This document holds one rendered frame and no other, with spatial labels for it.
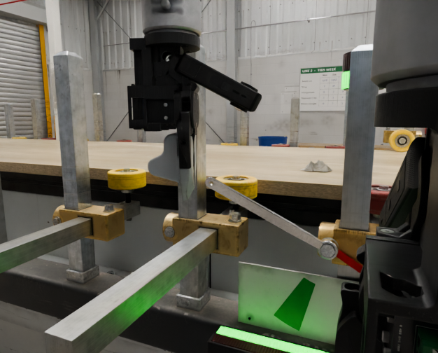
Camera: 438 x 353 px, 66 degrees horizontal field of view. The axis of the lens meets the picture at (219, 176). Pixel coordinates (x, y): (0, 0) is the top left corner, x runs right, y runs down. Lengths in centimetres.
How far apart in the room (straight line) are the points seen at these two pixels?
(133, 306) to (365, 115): 35
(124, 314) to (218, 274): 49
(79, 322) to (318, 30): 780
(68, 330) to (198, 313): 31
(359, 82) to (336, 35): 743
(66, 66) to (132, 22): 969
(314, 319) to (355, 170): 22
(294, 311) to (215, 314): 13
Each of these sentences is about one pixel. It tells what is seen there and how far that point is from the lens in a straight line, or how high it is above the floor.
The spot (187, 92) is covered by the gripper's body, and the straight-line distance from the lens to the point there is 43.
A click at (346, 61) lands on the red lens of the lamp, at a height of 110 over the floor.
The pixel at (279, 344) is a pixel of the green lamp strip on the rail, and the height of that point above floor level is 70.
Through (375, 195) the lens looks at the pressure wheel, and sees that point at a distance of 56.
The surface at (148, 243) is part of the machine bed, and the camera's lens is 89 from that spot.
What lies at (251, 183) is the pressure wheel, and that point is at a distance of 61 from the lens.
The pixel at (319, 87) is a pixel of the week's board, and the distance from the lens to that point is 775.
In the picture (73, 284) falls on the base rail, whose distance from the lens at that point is 74.
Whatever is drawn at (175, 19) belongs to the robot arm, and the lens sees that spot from 44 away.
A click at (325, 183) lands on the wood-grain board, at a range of 65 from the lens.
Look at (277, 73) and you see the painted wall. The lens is 804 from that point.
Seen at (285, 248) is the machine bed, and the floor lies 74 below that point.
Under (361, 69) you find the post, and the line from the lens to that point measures 47.
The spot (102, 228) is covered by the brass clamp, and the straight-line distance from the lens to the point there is 65.
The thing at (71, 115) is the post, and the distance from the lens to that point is 67.
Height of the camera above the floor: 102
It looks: 10 degrees down
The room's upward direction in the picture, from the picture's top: straight up
